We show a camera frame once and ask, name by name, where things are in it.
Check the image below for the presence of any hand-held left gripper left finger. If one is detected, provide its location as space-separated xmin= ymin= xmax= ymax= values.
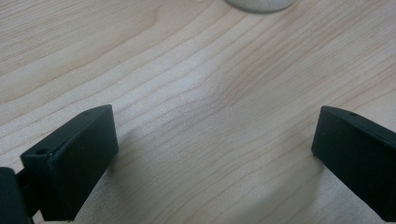
xmin=20 ymin=104 xmax=120 ymax=222

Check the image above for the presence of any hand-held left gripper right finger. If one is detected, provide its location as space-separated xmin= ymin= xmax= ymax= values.
xmin=311 ymin=105 xmax=396 ymax=223

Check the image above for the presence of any glass jar with white granules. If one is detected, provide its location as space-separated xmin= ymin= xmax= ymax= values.
xmin=223 ymin=0 xmax=296 ymax=15

